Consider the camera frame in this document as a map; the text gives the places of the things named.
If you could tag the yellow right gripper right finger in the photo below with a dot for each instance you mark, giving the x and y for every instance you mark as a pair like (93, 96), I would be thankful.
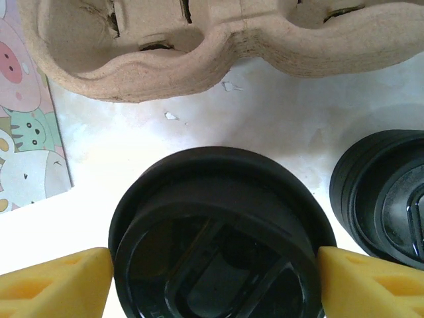
(371, 291)

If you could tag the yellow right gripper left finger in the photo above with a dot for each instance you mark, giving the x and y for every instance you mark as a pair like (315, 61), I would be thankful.
(53, 288)

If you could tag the cartoon print paper bag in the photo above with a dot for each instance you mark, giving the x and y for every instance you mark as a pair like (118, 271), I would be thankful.
(26, 132)

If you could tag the black plastic coffee lid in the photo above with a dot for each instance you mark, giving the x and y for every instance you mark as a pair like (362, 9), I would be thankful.
(215, 205)

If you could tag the pulp cup carrier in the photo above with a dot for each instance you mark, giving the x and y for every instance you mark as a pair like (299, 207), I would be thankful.
(83, 49)

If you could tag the black lid on table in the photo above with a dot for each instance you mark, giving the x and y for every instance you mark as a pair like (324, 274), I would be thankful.
(364, 185)

